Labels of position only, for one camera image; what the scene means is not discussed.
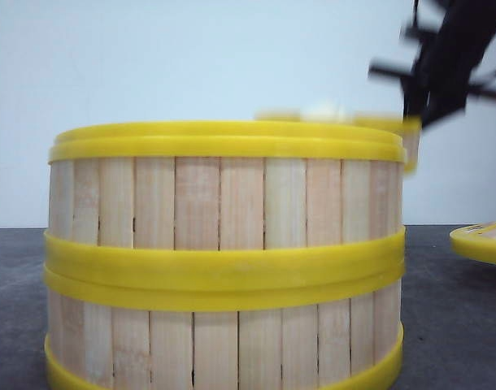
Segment bottom bamboo steamer drawer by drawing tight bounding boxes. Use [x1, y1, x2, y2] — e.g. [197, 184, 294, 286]
[44, 261, 405, 389]

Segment bamboo steamer drawer yellow rims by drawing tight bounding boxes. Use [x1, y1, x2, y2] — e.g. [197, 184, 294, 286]
[254, 107, 422, 176]

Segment woven bamboo steamer lid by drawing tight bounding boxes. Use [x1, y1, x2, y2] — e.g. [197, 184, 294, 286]
[450, 222, 496, 264]

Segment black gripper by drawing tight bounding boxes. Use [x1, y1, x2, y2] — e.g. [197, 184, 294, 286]
[369, 0, 496, 130]

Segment middle bamboo steamer drawer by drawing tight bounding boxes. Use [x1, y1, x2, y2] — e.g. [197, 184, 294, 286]
[46, 121, 404, 292]

